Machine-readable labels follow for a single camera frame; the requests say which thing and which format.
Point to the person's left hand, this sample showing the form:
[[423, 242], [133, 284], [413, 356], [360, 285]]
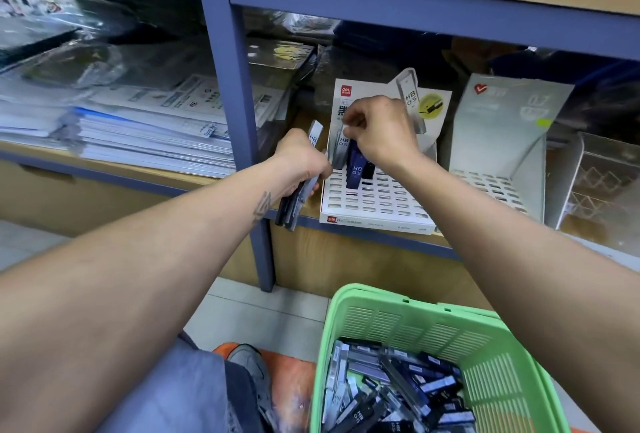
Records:
[[298, 163]]

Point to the person's right hand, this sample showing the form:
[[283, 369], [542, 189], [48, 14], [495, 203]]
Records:
[[382, 133]]

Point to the clear plastic display box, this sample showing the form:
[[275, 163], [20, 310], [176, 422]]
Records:
[[600, 198]]

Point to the person's left forearm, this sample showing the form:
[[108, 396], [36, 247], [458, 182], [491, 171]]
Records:
[[130, 308]]

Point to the white display box red label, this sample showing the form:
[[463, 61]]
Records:
[[375, 203]]

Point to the colourful printed mat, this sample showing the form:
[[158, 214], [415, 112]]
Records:
[[292, 393]]

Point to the pile of lead cases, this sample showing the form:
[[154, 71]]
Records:
[[395, 388]]

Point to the grey sneaker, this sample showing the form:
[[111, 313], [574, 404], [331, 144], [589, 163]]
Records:
[[255, 383]]

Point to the pale green display box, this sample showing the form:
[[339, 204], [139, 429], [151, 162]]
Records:
[[510, 128]]

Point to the stack of wrapped paper packs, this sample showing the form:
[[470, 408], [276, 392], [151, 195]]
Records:
[[150, 113]]

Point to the green plastic basket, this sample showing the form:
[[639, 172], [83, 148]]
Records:
[[430, 313]]

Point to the person's right forearm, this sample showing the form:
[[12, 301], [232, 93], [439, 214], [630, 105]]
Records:
[[530, 308]]

